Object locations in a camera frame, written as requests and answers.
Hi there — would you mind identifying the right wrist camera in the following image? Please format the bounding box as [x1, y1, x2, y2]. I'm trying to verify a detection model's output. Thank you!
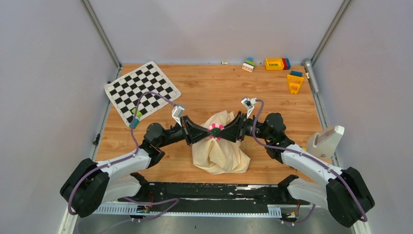
[241, 97, 257, 118]

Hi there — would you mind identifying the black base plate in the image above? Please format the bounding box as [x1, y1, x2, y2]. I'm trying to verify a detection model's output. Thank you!
[131, 182, 309, 214]

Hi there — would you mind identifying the pink flower brooch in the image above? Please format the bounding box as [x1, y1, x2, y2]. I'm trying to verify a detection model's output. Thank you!
[208, 123, 224, 140]

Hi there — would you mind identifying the grey metal cylinder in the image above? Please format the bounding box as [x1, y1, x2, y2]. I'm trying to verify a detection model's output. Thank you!
[302, 58, 319, 93]

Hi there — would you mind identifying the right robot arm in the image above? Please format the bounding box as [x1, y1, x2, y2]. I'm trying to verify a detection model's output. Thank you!
[212, 113, 375, 227]

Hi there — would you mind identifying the teal block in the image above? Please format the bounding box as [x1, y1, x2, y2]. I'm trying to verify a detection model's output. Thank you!
[129, 118, 140, 129]

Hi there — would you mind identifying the black white chessboard mat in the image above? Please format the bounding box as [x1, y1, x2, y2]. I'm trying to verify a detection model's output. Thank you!
[104, 61, 181, 127]

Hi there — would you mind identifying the yellow toy frame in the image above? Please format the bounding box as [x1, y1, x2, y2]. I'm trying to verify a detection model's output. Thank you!
[286, 75, 304, 95]

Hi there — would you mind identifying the blue toy brick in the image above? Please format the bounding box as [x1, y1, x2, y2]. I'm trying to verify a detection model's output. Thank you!
[290, 70, 303, 77]

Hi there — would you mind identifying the green blue brick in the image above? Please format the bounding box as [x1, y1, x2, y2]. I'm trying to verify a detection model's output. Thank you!
[244, 57, 256, 66]

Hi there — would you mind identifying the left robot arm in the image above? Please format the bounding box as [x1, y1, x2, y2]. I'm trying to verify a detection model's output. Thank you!
[60, 116, 221, 217]

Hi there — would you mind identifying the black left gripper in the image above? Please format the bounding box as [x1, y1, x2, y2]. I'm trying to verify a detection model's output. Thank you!
[157, 115, 212, 148]

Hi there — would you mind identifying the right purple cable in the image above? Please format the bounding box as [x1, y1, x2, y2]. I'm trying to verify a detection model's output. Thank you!
[251, 98, 369, 225]

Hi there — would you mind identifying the lime green block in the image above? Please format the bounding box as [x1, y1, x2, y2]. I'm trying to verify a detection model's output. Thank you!
[131, 108, 142, 118]

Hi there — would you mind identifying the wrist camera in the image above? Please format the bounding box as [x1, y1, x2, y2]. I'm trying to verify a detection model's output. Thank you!
[171, 104, 185, 126]
[241, 97, 257, 118]

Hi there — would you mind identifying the red blue brick stack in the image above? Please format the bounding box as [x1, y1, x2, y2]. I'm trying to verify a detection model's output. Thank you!
[282, 58, 291, 70]

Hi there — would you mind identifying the purple cable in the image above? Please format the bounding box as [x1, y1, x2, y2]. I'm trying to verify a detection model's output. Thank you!
[68, 91, 180, 223]
[251, 98, 369, 225]

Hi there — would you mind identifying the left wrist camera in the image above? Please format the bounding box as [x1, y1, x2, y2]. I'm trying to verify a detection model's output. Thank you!
[171, 104, 185, 126]

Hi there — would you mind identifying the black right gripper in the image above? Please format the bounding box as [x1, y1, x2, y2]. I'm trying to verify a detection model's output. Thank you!
[215, 112, 272, 143]

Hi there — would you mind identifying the white toy brick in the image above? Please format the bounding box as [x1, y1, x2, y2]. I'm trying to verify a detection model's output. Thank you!
[242, 62, 255, 73]

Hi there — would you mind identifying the cream yellow garment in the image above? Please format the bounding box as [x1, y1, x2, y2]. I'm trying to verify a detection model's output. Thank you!
[191, 110, 251, 176]

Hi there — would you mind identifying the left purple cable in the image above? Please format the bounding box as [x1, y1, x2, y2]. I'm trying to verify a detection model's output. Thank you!
[68, 91, 180, 223]

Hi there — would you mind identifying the yellow toy bin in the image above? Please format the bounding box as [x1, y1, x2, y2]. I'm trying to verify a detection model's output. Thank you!
[265, 58, 285, 71]

